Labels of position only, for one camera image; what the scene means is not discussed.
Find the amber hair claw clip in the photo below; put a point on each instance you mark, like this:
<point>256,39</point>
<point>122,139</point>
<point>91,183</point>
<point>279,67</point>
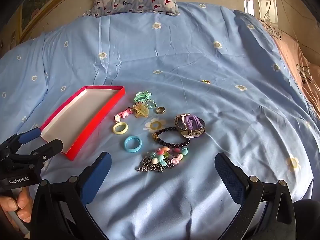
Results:
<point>141,110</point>

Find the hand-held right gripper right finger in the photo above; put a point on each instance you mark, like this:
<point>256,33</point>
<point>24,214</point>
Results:
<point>228,177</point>

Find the red shallow cardboard box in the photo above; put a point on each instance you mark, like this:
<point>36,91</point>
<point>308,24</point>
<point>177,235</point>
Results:
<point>82,120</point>

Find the wooden headboard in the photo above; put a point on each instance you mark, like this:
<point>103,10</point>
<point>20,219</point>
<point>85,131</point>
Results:
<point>50,12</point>

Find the pink hair clip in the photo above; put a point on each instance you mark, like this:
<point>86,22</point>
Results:
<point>123,113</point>

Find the blue floral bedsheet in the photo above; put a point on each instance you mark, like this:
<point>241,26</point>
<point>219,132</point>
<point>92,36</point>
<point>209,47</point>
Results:
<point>175,62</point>

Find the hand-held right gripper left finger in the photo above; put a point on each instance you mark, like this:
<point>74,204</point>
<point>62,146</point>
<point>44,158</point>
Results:
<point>101,172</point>

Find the pink printed bedsheet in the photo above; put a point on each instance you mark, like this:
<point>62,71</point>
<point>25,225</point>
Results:
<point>295,60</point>

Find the person's left hand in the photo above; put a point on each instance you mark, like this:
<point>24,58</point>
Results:
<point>17,203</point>

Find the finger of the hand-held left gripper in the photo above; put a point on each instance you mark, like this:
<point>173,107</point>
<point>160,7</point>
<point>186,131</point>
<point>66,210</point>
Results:
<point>30,134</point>
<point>50,148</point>

